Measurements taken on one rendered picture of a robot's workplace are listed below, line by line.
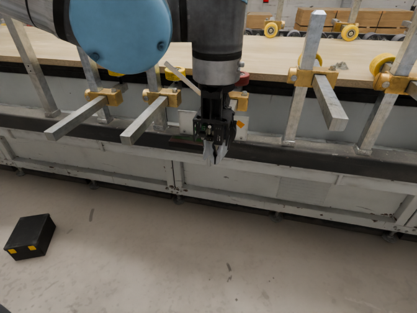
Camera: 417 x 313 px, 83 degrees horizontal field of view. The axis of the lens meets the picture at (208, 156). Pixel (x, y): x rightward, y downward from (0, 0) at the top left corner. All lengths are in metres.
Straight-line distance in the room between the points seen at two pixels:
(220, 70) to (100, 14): 0.22
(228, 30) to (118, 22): 0.20
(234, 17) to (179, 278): 1.16
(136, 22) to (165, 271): 1.21
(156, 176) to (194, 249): 0.50
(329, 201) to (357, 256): 0.32
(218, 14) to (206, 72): 0.09
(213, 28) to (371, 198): 1.26
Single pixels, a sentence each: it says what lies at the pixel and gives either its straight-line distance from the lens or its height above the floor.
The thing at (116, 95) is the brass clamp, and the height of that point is 0.83.
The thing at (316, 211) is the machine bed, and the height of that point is 0.16.
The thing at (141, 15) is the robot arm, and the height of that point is 1.15.
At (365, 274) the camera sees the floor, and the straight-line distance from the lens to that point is 1.53.
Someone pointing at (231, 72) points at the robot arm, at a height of 1.05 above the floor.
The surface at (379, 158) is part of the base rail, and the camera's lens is 0.98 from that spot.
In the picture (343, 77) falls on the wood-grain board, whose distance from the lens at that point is 1.02.
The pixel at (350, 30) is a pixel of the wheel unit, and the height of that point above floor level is 0.96.
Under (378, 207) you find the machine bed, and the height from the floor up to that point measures 0.23.
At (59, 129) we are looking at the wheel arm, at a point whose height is 0.82.
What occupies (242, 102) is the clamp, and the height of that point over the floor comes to 0.85.
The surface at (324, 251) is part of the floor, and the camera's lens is 1.52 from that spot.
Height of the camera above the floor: 1.18
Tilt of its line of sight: 37 degrees down
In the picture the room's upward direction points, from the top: straight up
